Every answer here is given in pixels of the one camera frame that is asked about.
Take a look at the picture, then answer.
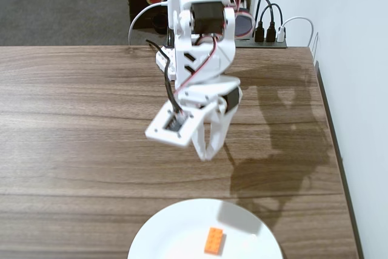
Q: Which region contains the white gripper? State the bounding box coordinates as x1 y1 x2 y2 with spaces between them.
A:
177 76 243 163

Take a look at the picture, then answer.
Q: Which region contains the orange lego block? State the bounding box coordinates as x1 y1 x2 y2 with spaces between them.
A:
203 227 227 255

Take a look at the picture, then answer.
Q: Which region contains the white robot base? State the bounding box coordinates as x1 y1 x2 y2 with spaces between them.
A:
155 45 177 81

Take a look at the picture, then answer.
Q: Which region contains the white round plate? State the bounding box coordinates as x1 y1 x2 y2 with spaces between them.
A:
127 198 284 259

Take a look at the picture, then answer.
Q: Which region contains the black power strip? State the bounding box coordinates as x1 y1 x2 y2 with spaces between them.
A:
235 36 287 49

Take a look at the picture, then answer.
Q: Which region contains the dark bag with green print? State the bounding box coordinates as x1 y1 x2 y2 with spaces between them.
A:
235 10 255 40

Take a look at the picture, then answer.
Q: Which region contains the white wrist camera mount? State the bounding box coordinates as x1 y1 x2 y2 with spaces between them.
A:
144 101 219 150

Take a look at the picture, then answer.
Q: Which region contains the black camera cable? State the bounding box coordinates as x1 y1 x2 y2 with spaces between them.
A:
145 39 186 117

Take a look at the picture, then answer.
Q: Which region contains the black plug with cable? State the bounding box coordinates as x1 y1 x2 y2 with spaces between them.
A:
253 0 272 43
265 3 285 43

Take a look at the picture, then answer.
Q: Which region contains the white plug with cable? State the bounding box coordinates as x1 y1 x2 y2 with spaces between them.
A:
276 16 315 48

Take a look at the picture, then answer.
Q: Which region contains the white cable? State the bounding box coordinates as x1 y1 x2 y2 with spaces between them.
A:
127 2 169 46

